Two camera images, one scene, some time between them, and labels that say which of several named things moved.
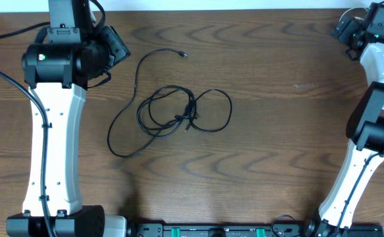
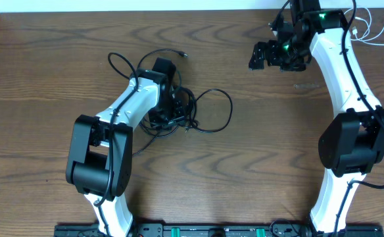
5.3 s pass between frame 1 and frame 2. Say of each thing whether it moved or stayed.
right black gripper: moved
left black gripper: moved
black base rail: stayed
